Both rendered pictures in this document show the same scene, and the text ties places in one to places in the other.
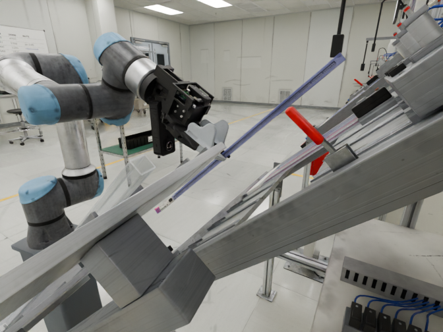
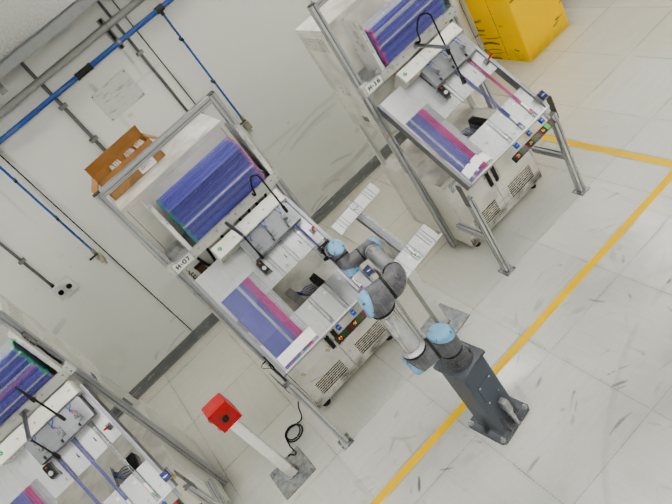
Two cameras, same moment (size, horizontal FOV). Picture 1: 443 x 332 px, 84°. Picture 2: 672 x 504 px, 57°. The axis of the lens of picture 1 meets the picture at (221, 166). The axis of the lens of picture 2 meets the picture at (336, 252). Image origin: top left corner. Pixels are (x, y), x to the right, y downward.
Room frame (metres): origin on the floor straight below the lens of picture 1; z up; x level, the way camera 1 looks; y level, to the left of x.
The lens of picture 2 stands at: (2.24, 1.99, 2.84)
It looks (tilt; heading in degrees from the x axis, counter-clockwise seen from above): 35 degrees down; 227
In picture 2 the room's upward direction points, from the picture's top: 38 degrees counter-clockwise
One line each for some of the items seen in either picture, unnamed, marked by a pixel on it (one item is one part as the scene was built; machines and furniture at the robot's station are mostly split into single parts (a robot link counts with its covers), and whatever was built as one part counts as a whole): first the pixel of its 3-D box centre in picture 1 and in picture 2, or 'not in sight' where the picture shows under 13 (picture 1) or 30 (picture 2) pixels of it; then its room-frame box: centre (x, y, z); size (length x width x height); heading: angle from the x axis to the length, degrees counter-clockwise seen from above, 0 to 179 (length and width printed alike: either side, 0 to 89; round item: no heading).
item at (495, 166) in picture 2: not in sight; (462, 140); (-0.77, 0.32, 0.65); 1.01 x 0.73 x 1.29; 59
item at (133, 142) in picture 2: not in sight; (142, 150); (0.34, -0.76, 1.82); 0.68 x 0.30 x 0.20; 149
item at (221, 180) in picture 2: not in sight; (211, 189); (0.40, -0.44, 1.52); 0.51 x 0.13 x 0.27; 149
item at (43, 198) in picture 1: (43, 197); (442, 339); (0.79, 0.64, 0.72); 0.13 x 0.12 x 0.14; 138
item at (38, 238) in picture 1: (49, 225); (453, 353); (0.78, 0.65, 0.60); 0.15 x 0.15 x 0.10
